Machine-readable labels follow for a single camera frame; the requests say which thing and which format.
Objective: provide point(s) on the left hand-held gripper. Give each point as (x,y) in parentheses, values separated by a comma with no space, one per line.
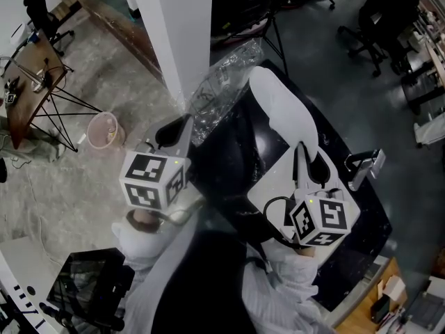
(153,179)

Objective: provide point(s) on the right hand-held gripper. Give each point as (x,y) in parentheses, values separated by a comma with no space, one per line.
(327,221)

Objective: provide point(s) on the white oblong panel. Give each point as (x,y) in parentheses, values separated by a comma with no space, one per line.
(281,106)

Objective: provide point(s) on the clear plastic wrap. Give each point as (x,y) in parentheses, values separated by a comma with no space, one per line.
(222,71)

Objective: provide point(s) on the person's left forearm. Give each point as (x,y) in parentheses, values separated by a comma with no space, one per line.
(142,245)

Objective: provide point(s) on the person's right forearm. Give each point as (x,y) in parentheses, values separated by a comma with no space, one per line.
(281,280)

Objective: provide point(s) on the silver phone stand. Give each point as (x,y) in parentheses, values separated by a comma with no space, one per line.
(365,169)

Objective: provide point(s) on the pink waste bin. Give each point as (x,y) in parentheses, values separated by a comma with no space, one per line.
(102,131)

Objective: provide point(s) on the white box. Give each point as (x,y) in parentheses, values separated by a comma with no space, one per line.
(394,287)

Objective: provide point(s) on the black table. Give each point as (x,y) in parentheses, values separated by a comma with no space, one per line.
(347,127)

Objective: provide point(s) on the black box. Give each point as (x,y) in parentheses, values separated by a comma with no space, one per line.
(380,308)

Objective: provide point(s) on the black box device on stand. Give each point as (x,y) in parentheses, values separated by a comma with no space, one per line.
(87,284)

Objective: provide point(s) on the white fabric bundle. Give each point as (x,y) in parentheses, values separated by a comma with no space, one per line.
(431,131)

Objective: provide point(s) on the silver desk lamp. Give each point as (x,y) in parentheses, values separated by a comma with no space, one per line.
(34,78)

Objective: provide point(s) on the brown wooden plank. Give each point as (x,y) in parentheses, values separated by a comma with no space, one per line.
(114,26)

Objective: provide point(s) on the hand-held gripper on desk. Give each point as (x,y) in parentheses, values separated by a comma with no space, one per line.
(11,92)

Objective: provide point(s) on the black tripod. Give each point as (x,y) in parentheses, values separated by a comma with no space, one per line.
(274,30)

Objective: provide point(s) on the black office chair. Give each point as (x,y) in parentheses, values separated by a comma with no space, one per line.
(389,9)

